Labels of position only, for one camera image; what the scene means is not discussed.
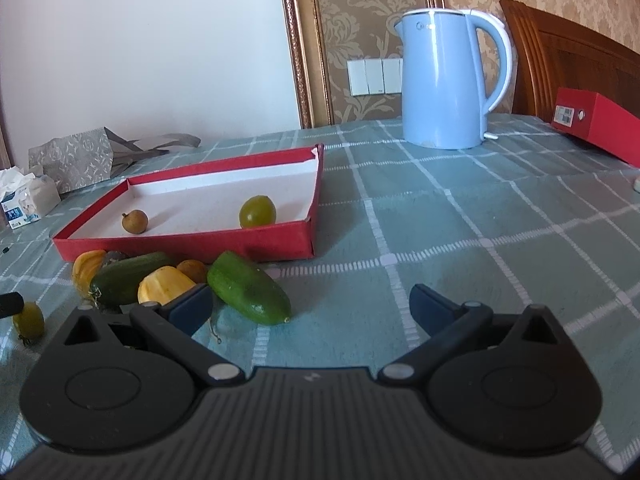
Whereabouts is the light blue electric kettle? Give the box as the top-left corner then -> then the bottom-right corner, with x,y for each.
393,8 -> 515,151

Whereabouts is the bright green cucumber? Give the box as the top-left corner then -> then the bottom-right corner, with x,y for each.
206,251 -> 292,326

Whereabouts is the red shallow cardboard box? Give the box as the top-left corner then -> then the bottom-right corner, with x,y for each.
52,143 -> 325,263

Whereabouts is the dark green cucumber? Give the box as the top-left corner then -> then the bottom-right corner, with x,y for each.
89,252 -> 177,309

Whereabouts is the gold wall frame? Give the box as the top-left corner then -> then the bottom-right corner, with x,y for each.
276,0 -> 446,130

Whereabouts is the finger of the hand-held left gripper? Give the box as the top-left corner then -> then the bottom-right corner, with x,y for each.
0,292 -> 25,319

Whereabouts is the large green tomato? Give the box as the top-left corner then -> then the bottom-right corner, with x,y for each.
239,195 -> 277,229

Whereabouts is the grey patterned gift bag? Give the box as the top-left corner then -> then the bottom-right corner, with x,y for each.
28,127 -> 202,195

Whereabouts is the small yellow jackfruit piece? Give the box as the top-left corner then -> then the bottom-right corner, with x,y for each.
72,250 -> 107,297

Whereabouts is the small green tomato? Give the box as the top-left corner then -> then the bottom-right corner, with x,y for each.
12,302 -> 46,346

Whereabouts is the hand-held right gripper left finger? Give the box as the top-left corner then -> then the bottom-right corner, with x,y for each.
64,283 -> 247,387

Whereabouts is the red box with label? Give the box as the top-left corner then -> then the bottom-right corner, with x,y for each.
550,87 -> 640,167

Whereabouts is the white wall switch panel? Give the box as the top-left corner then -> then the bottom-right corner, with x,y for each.
347,58 -> 404,97

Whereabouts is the tissue pack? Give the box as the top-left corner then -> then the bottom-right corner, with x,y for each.
0,166 -> 62,230

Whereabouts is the brown longan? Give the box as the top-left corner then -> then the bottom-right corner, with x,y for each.
121,210 -> 149,235

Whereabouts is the large yellow jackfruit piece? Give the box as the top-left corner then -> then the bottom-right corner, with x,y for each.
137,267 -> 197,306

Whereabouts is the orange round fruit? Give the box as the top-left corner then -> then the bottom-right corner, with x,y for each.
176,259 -> 209,284

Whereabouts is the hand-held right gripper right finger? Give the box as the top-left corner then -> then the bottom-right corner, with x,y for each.
377,283 -> 567,384

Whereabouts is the green checked tablecloth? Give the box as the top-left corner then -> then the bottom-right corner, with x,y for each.
0,112 -> 640,480

